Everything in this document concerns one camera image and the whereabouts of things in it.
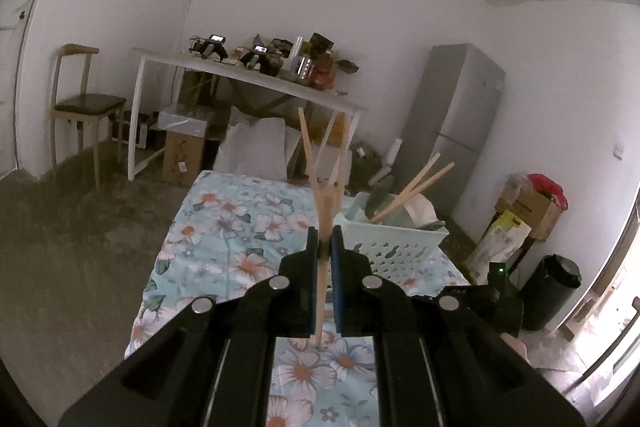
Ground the white table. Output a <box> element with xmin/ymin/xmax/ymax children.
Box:
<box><xmin>127</xmin><ymin>47</ymin><xmax>370</xmax><ymax>182</ymax></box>

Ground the red bag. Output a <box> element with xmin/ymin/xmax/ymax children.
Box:
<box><xmin>526</xmin><ymin>173</ymin><xmax>569</xmax><ymax>210</ymax></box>

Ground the large steel ladle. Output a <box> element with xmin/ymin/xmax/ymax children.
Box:
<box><xmin>366</xmin><ymin>189</ymin><xmax>397</xmax><ymax>224</ymax></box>

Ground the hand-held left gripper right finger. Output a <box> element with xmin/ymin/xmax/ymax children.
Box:
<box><xmin>331</xmin><ymin>225</ymin><xmax>586</xmax><ymax>427</ymax></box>

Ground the black handheld device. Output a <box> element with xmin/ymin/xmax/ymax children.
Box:
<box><xmin>239</xmin><ymin>44</ymin><xmax>283</xmax><ymax>76</ymax></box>
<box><xmin>189</xmin><ymin>33</ymin><xmax>229</xmax><ymax>62</ymax></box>

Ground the plastic-wrapped cardboard box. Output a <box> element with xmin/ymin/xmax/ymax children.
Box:
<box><xmin>156</xmin><ymin>103</ymin><xmax>212</xmax><ymax>188</ymax></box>

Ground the white pillow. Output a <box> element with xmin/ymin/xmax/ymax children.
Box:
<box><xmin>214</xmin><ymin>107</ymin><xmax>301</xmax><ymax>182</ymax></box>

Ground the sliding glass door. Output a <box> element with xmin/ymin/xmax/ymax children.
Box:
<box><xmin>560</xmin><ymin>187</ymin><xmax>640</xmax><ymax>408</ymax></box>

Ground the small brown box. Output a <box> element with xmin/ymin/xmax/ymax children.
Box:
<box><xmin>309</xmin><ymin>32</ymin><xmax>335</xmax><ymax>56</ymax></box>

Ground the bundle of wooden chopsticks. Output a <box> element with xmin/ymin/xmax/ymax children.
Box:
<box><xmin>369</xmin><ymin>153</ymin><xmax>456</xmax><ymax>225</ymax></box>

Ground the floral blanket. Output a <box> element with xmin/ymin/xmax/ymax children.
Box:
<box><xmin>122</xmin><ymin>170</ymin><xmax>473</xmax><ymax>427</ymax></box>

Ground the grey refrigerator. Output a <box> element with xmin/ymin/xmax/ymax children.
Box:
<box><xmin>395</xmin><ymin>43</ymin><xmax>507</xmax><ymax>220</ymax></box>

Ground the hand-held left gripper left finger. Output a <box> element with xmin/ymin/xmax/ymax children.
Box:
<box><xmin>59</xmin><ymin>227</ymin><xmax>321</xmax><ymax>427</ymax></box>

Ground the white long plastic bar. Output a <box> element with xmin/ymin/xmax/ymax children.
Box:
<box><xmin>372</xmin><ymin>138</ymin><xmax>404</xmax><ymax>184</ymax></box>

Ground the yellow white sack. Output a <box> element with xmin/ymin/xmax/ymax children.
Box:
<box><xmin>462</xmin><ymin>208</ymin><xmax>532</xmax><ymax>285</ymax></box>

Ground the dark round trash bin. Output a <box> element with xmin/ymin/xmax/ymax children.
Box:
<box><xmin>519</xmin><ymin>253</ymin><xmax>584</xmax><ymax>332</ymax></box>

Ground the red labelled bottle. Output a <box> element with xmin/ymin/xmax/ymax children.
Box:
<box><xmin>311</xmin><ymin>66</ymin><xmax>337</xmax><ymax>88</ymax></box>

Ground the dark green bag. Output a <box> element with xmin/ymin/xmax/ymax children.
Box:
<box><xmin>350</xmin><ymin>146</ymin><xmax>396</xmax><ymax>188</ymax></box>

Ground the white door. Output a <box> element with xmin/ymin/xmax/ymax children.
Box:
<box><xmin>0</xmin><ymin>0</ymin><xmax>36</xmax><ymax>172</ymax></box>

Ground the wooden chair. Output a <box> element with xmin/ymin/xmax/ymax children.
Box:
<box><xmin>49</xmin><ymin>43</ymin><xmax>128</xmax><ymax>188</ymax></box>

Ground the green plastic utensil basket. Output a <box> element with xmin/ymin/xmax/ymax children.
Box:
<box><xmin>332</xmin><ymin>192</ymin><xmax>451</xmax><ymax>303</ymax></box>

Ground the steel cup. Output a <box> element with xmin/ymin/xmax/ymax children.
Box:
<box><xmin>295</xmin><ymin>56</ymin><xmax>317</xmax><ymax>82</ymax></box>

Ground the brown cardboard box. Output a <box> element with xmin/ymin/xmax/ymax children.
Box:
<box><xmin>495</xmin><ymin>184</ymin><xmax>568</xmax><ymax>242</ymax></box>

